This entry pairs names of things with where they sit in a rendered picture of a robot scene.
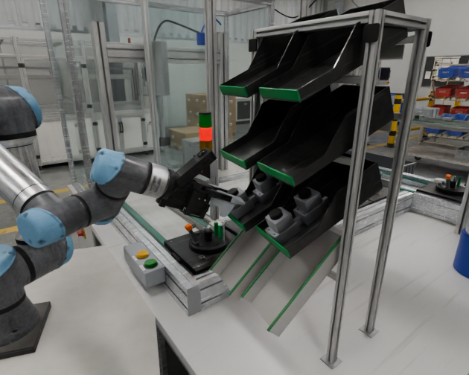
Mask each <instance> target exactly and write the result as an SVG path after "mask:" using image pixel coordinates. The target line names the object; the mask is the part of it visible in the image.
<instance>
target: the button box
mask: <svg viewBox="0 0 469 375"><path fill-rule="evenodd" d="M141 250H147V251H148V253H149V255H148V256H147V257H145V258H138V257H137V255H136V254H137V252H138V251H141ZM124 258H125V261H126V262H127V264H128V265H129V266H130V268H131V269H132V270H133V271H134V273H135V274H136V276H137V277H138V279H139V280H140V281H141V282H142V283H143V285H144V286H145V288H146V289H147V288H150V287H152V286H155V285H157V284H160V283H163V282H165V281H166V277H165V266H164V265H163V264H162V263H161V262H160V261H159V260H158V259H157V257H156V256H155V255H154V254H153V253H152V252H151V251H150V250H149V249H148V248H147V247H146V245H145V244H143V242H142V241H140V242H137V243H133V244H130V245H128V246H124ZM148 259H155V260H156V261H157V264H156V266H154V267H152V268H147V267H145V266H144V262H145V261H146V260H148Z"/></svg>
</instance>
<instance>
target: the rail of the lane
mask: <svg viewBox="0 0 469 375"><path fill-rule="evenodd" d="M110 224H111V225H112V226H113V227H114V229H115V230H116V231H117V232H118V233H119V234H120V235H121V236H122V238H123V239H124V240H125V241H126V243H127V244H128V245H130V244H133V243H137V242H140V241H142V242H143V244H145V245H146V247H147V248H148V249H149V250H150V251H151V252H152V253H153V254H154V255H155V256H156V257H157V259H158V260H159V261H160V262H161V263H162V264H163V265H164V266H165V277H166V281H165V282H163V283H161V285H162V286H163V287H164V288H165V289H166V290H167V292H168V293H169V294H170V295H171V297H172V298H173V299H174V300H175V302H176V303H177V304H178V305H179V306H180V307H181V308H182V310H183V311H184V312H185V313H186V315H187V316H188V317H189V316H191V315H193V314H195V313H198V312H199V311H201V297H200V283H199V282H198V281H197V280H196V279H195V278H194V277H193V276H192V275H191V274H190V273H189V272H188V271H187V270H186V269H185V268H183V267H182V266H181V265H180V264H182V262H181V259H180V258H179V257H177V256H176V255H175V254H174V253H171V255H170V254H169V253H168V252H167V251H166V250H165V249H164V248H163V247H162V246H161V245H160V244H159V243H158V242H157V241H156V240H155V239H154V238H153V237H152V236H151V235H150V234H148V233H147V232H146V231H145V230H144V229H143V228H142V227H141V226H140V225H139V224H138V223H137V222H136V221H135V220H134V219H133V218H132V217H131V216H130V215H129V214H128V213H127V212H126V211H125V210H124V209H123V208H122V207H121V210H120V212H119V214H118V215H117V216H116V217H115V218H114V220H113V221H111V223H110Z"/></svg>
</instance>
